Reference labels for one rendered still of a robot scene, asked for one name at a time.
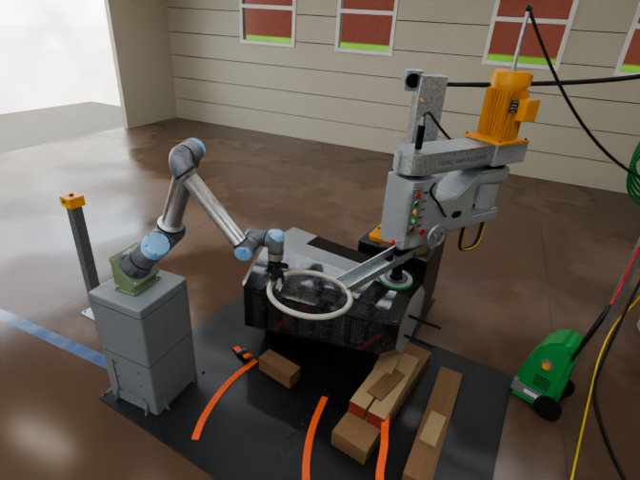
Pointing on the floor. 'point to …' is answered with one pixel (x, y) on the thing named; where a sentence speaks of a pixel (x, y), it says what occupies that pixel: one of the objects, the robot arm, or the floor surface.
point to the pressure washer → (552, 370)
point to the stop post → (82, 244)
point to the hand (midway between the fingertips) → (275, 287)
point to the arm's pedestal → (147, 341)
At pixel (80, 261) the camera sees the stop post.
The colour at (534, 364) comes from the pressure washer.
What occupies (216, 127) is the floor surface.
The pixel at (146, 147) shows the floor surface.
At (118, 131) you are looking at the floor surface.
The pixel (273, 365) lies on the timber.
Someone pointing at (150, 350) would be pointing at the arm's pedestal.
